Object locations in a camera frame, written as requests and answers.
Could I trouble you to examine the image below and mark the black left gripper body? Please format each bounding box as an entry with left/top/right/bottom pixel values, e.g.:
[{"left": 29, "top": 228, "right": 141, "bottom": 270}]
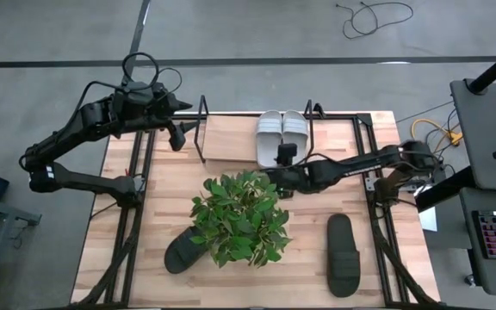
[{"left": 120, "top": 83, "right": 181, "bottom": 131}]

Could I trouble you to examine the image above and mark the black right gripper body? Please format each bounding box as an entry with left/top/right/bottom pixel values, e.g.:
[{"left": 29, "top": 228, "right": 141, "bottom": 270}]
[{"left": 272, "top": 162, "right": 326, "bottom": 198}]

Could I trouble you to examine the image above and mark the large black flower pot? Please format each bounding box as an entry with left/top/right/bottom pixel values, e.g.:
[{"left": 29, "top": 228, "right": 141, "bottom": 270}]
[{"left": 189, "top": 169, "right": 293, "bottom": 270}]

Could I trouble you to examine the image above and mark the black pole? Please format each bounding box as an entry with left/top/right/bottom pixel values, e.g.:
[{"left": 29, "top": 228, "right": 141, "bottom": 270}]
[{"left": 464, "top": 40, "right": 496, "bottom": 96}]

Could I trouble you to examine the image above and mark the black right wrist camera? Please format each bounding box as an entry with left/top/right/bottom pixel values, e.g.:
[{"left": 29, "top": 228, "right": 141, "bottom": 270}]
[{"left": 276, "top": 142, "right": 300, "bottom": 168}]

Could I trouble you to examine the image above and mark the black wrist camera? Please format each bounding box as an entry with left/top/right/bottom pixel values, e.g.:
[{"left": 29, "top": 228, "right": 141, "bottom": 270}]
[
  {"left": 124, "top": 80, "right": 155, "bottom": 105},
  {"left": 276, "top": 142, "right": 300, "bottom": 168}
]

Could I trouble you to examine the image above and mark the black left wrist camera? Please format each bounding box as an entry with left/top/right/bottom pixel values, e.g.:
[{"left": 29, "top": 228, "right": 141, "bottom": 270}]
[{"left": 124, "top": 80, "right": 155, "bottom": 105}]

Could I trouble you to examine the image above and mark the wooden shelf with black frame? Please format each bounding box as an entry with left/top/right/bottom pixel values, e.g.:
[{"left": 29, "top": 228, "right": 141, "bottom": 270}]
[{"left": 193, "top": 94, "right": 319, "bottom": 177}]

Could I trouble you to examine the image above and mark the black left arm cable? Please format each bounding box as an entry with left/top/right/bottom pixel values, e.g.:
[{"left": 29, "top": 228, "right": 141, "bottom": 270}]
[{"left": 57, "top": 51, "right": 184, "bottom": 146}]

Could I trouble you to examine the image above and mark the yellow floor cable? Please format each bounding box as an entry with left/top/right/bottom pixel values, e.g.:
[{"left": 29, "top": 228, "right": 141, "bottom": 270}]
[{"left": 410, "top": 117, "right": 465, "bottom": 153}]

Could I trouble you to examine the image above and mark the black floor cable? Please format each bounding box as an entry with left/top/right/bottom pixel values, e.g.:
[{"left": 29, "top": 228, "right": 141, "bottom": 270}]
[{"left": 335, "top": 0, "right": 415, "bottom": 40}]

